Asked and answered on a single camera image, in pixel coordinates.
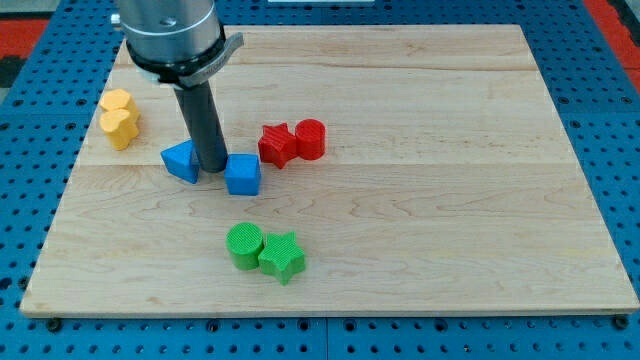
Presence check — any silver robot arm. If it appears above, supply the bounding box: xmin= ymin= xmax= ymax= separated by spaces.
xmin=111 ymin=0 xmax=244 ymax=90

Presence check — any wooden board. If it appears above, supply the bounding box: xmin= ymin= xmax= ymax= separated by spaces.
xmin=20 ymin=25 xmax=639 ymax=318

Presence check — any red star block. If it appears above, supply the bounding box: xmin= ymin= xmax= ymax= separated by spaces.
xmin=258 ymin=123 xmax=297 ymax=169

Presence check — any green star block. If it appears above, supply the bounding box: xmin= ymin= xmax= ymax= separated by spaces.
xmin=258 ymin=232 xmax=306 ymax=286

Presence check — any red cylinder block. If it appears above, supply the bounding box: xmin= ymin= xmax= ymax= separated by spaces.
xmin=295 ymin=118 xmax=326 ymax=160

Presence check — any blue cube block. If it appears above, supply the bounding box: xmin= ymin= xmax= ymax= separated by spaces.
xmin=224 ymin=154 xmax=261 ymax=196

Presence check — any green cylinder block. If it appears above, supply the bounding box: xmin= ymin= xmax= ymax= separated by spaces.
xmin=226 ymin=222 xmax=264 ymax=271

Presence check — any blue triangle block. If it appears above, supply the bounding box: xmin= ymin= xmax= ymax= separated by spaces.
xmin=160 ymin=140 xmax=200 ymax=184

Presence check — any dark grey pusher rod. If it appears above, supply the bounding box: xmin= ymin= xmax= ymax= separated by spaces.
xmin=175 ymin=81 xmax=228 ymax=173

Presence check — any yellow heart block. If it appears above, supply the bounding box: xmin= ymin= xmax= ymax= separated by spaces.
xmin=99 ymin=109 xmax=139 ymax=151

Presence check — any yellow hexagon block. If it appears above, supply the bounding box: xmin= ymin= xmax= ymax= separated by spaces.
xmin=99 ymin=88 xmax=140 ymax=121

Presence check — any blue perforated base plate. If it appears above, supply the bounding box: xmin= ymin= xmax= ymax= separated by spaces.
xmin=1 ymin=0 xmax=639 ymax=359

